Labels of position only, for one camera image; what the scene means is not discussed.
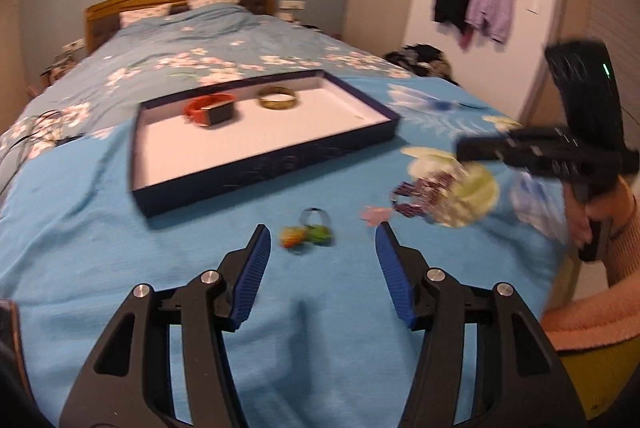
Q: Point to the grey blue floral duvet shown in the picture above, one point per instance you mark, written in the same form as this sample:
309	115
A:
225	38

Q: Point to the yellow green cloth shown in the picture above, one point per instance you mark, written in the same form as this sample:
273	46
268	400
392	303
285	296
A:
595	383

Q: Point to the tortoiseshell bangle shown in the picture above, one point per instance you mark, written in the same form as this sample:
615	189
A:
278	104

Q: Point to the yellow orange jade pendant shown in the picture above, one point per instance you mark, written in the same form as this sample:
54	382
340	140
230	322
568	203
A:
292	238

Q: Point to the bright blue printed blanket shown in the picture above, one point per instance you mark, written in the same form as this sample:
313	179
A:
100	228

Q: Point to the white wall socket with plugs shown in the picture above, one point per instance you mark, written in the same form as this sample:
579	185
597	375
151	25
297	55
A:
291	5

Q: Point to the maroon garment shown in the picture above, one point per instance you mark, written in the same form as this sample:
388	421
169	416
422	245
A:
466	39

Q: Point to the person's right forearm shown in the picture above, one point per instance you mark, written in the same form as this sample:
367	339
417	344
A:
625	253

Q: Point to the person's right hand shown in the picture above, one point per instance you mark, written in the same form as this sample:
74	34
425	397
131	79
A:
580	223

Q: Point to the brown wooden board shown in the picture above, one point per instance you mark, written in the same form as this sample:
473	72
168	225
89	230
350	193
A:
12	348

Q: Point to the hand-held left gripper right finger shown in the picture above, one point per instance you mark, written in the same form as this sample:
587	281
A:
395	273

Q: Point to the white light switch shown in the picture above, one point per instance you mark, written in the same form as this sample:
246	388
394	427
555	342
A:
534	6

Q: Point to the dark blue jewelry tray box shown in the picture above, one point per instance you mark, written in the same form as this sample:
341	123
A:
250	133

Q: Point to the bedside clutter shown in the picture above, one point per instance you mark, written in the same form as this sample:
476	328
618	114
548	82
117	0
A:
62	60

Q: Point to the pile of dark clothes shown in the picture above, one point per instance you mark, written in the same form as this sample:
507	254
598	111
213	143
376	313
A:
420	58

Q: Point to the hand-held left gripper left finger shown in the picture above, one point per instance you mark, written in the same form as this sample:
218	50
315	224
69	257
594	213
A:
252	268

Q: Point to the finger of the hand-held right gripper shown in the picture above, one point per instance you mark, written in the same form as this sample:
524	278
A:
545	165
540	139

